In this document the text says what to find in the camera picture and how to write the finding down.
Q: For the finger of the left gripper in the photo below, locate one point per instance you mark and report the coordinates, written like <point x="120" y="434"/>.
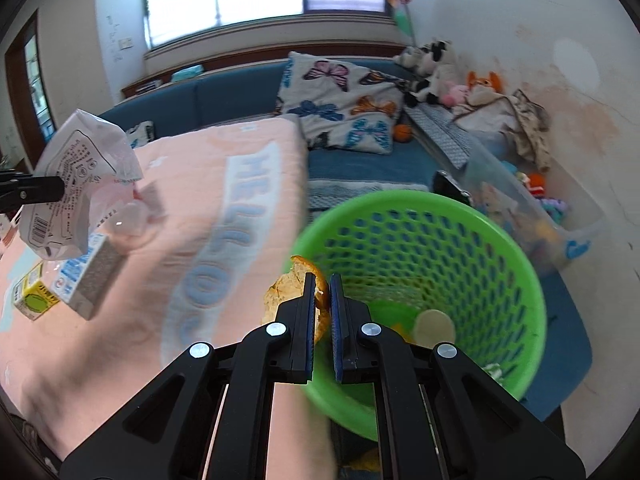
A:
<point x="18" y="189"/>

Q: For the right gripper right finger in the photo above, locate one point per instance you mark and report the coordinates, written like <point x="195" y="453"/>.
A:
<point x="439" y="415"/>

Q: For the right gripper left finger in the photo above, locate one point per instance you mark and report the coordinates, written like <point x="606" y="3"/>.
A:
<point x="207" y="414"/>

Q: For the clear printed plastic bag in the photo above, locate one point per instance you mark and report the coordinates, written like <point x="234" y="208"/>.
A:
<point x="98" y="168"/>

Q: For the yellow green juice carton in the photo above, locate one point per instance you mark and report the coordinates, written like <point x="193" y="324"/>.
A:
<point x="31" y="294"/>

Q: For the blue white milk carton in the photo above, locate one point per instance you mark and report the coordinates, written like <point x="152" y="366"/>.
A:
<point x="82" y="282"/>

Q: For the small jelly cup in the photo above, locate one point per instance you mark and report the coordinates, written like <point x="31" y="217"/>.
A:
<point x="433" y="327"/>

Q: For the yellow snack wrapper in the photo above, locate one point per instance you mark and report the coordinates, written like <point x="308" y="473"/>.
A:
<point x="405" y="334"/>

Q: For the clear dome cup lid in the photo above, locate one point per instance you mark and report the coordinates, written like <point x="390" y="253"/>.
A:
<point x="137" y="222"/>

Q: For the green plastic trash basket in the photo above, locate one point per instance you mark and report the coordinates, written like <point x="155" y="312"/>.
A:
<point x="402" y="252"/>

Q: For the small butterfly cushion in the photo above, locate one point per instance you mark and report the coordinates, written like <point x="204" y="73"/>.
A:
<point x="141" y="134"/>

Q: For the clear plastic storage box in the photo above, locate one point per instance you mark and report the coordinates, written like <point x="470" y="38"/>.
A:
<point x="550" y="216"/>

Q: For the blue sofa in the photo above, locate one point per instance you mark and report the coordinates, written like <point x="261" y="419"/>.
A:
<point x="245" y="92"/>

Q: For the small orange ball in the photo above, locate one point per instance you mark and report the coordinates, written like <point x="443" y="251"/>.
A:
<point x="402" y="133"/>

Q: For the beige cloth pile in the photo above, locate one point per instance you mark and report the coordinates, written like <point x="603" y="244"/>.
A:
<point x="524" y="123"/>

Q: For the butterfly print pillow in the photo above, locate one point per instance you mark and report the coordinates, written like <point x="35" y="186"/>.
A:
<point x="339" y="104"/>

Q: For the pink plush toy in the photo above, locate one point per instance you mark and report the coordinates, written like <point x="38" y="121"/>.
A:
<point x="455" y="95"/>

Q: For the orange fox plush toy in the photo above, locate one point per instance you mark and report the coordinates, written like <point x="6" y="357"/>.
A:
<point x="492" y="81"/>

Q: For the cow plush toy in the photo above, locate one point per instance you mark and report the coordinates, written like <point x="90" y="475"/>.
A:
<point x="436" y="69"/>

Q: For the grey plush toy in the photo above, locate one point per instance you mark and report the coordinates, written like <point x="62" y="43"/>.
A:
<point x="409" y="58"/>

